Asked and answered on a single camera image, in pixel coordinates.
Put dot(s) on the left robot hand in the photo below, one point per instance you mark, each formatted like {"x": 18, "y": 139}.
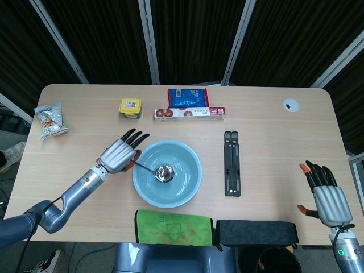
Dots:
{"x": 119, "y": 155}

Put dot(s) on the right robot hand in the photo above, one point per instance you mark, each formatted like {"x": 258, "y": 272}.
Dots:
{"x": 330, "y": 202}

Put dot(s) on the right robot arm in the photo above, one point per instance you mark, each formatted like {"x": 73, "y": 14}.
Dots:
{"x": 345, "y": 250}

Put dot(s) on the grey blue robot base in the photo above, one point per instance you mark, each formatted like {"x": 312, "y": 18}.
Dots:
{"x": 173, "y": 258}

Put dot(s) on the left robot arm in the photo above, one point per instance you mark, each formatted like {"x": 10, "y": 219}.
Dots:
{"x": 57, "y": 204}

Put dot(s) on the light blue bowl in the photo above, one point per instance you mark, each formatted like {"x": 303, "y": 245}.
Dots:
{"x": 167, "y": 173}

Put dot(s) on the yellow lidded container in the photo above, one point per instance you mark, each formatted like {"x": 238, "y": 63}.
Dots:
{"x": 130, "y": 108}

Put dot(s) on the silver snack bag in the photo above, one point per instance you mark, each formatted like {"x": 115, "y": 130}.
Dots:
{"x": 51, "y": 120}

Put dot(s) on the black waste bin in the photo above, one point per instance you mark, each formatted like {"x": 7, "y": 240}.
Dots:
{"x": 278, "y": 260}

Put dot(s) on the dark grey felt pouch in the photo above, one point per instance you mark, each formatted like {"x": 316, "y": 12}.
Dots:
{"x": 256, "y": 232}

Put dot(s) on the red white cookie box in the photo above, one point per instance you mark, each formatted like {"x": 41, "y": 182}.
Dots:
{"x": 189, "y": 113}

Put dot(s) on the green microfiber cloth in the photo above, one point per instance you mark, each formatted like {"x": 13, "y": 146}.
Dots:
{"x": 170, "y": 227}

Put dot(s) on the blue snack packet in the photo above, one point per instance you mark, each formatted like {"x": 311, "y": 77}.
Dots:
{"x": 187, "y": 98}

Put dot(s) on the black folding stand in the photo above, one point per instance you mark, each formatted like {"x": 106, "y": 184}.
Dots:
{"x": 232, "y": 165}

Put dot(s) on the grey shoe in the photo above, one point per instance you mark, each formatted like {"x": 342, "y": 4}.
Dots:
{"x": 11, "y": 156}

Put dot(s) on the white sneaker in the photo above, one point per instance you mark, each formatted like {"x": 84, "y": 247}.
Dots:
{"x": 48, "y": 263}

